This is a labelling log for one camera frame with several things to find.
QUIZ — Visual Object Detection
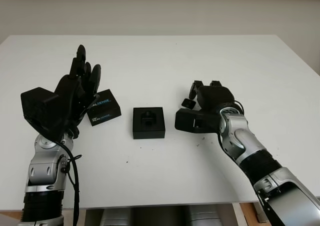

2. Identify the black box base with foam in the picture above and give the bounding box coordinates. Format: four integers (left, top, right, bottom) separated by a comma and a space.
131, 106, 167, 140

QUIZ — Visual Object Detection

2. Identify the grey robot lower body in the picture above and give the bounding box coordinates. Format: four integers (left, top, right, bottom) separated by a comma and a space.
99, 202, 234, 226

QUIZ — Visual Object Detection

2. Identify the black printed box lid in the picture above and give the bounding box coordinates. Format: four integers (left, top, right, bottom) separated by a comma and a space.
86, 88, 123, 128

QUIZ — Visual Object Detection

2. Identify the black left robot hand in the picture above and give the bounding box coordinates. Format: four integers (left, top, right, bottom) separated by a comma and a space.
53, 44, 102, 140

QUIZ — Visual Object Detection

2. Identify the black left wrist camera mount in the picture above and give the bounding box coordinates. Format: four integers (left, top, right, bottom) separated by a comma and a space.
20, 86, 70, 142

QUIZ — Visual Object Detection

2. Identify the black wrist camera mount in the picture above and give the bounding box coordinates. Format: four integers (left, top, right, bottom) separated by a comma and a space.
20, 86, 70, 142
174, 107, 225, 135

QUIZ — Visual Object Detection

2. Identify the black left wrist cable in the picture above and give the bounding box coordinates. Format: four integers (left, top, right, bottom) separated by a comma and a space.
56, 135, 84, 226

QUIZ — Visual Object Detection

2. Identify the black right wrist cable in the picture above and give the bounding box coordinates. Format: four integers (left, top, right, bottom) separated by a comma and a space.
231, 99, 245, 112

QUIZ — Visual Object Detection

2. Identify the small silver black camera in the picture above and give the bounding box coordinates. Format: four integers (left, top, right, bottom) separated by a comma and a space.
181, 98, 197, 110

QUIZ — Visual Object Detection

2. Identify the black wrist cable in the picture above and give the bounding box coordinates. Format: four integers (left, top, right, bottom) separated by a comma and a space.
56, 135, 84, 226
231, 99, 245, 112

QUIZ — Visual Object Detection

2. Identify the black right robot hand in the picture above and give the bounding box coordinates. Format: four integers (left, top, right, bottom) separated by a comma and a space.
188, 79, 236, 113

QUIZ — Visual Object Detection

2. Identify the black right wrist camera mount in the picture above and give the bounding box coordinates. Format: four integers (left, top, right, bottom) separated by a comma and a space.
174, 107, 225, 135

